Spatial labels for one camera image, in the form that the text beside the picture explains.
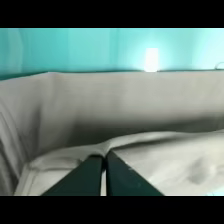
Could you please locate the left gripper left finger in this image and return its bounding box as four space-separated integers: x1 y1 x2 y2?
41 153 104 197

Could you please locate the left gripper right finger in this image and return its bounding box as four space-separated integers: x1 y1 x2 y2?
105 150 165 197

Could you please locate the beige shirt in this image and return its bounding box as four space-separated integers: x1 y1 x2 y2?
0 69 224 197

